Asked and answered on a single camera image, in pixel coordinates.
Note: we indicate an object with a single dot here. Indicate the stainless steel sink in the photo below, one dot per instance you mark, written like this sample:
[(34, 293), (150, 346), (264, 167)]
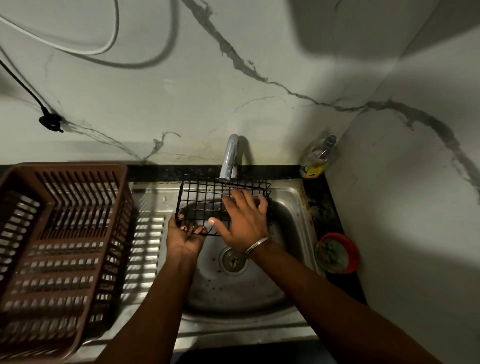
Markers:
[(228, 296)]

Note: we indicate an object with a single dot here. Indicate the person's left forearm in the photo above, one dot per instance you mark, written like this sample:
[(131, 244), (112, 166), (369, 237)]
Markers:
[(150, 318)]

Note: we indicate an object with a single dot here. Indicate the person's left hand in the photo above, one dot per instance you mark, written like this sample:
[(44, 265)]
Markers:
[(185, 243)]

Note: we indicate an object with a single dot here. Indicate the person's dark clothing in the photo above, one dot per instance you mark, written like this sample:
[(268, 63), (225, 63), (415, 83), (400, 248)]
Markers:
[(255, 354)]

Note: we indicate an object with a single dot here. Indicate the chrome faucet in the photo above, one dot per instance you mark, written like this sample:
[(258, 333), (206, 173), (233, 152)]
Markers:
[(230, 153)]

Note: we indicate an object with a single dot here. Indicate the black wire rack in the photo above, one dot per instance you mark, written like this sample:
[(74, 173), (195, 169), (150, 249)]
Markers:
[(178, 204)]

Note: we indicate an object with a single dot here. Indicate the brown plastic dish basket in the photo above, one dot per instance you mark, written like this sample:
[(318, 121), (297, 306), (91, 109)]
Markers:
[(67, 167)]

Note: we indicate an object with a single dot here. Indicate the clear dish soap bottle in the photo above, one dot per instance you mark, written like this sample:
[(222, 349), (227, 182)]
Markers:
[(317, 157)]

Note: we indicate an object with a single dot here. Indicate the orange round container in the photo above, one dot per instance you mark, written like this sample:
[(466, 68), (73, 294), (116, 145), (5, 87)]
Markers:
[(335, 255)]

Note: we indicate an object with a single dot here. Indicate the person's right forearm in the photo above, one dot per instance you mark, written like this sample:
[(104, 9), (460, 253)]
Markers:
[(337, 307)]

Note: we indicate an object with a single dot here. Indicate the person's right hand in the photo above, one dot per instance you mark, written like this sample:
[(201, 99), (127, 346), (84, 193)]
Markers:
[(245, 225)]

